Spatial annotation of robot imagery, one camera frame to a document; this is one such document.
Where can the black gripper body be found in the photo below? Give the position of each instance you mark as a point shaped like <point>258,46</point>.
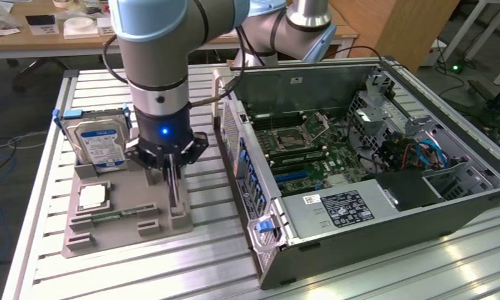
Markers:
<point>167,122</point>

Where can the white paper label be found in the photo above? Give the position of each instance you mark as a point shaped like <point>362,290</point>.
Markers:
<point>4,32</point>

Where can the grey case corner bracket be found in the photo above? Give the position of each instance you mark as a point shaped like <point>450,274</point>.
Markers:
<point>219,93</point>

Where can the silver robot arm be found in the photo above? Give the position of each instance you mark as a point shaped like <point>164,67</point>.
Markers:
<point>158,47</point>

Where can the grey power supply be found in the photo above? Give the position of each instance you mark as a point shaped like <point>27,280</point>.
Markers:
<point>346,212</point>

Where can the silver chipset heatsink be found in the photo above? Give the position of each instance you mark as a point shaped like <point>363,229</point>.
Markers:
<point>341,179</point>

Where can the white round dish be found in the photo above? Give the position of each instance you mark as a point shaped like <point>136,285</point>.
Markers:
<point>78,23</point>

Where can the white tape roll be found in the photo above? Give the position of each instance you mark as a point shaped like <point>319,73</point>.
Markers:
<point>62,3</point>

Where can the white labelled box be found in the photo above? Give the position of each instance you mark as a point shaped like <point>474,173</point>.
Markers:
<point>104,29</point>

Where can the device with green light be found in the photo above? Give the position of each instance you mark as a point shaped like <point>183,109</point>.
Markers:
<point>455,67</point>

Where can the wooden cabinet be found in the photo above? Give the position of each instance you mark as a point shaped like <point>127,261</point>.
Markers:
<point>401,31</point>

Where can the flat white box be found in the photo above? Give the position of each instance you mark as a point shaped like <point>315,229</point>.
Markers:
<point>82,35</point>

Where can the grey parts rack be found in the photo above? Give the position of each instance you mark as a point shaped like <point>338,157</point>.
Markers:
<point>120,193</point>

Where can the clear plastic bag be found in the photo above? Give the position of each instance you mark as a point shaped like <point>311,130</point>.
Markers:
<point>0,15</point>

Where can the white desk frame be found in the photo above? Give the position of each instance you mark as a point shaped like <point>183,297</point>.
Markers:
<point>462,28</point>

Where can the black and white box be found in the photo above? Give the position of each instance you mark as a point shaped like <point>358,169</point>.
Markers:
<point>42,22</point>

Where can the metal socket cover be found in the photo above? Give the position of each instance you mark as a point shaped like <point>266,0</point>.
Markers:
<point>324,124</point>

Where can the wooden desk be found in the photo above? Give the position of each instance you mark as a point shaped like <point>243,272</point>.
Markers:
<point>24,43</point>

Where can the metal disk bay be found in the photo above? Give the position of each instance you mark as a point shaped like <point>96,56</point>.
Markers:
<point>369,122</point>

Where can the open grey PC case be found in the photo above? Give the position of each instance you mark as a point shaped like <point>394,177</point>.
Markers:
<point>358,250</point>

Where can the blue case latch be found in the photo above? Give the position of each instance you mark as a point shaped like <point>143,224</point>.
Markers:
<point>263,227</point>

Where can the black equipment stand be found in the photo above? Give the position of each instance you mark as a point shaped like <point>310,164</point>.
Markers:
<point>497,103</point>

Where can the hard disk with blue rails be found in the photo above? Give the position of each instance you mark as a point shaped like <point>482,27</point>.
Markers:
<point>100,143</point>

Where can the green motherboard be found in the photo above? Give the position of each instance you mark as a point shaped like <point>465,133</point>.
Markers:
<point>338,162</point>

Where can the green RAM stick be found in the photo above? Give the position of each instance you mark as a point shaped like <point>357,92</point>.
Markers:
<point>116,214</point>

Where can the CPU socket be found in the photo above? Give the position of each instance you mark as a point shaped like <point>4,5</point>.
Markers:
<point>291,139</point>

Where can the black expansion slot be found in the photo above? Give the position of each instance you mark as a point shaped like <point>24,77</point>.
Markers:
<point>287,170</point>

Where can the blue expansion slot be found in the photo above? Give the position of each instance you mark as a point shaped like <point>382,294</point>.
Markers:
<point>291,178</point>

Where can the black RAM slot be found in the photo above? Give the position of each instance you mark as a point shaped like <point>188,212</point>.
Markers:
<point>296,160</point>
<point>275,116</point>
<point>294,155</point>
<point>276,121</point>

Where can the silver CPU chip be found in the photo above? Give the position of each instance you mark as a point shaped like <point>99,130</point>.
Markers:
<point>92,198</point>

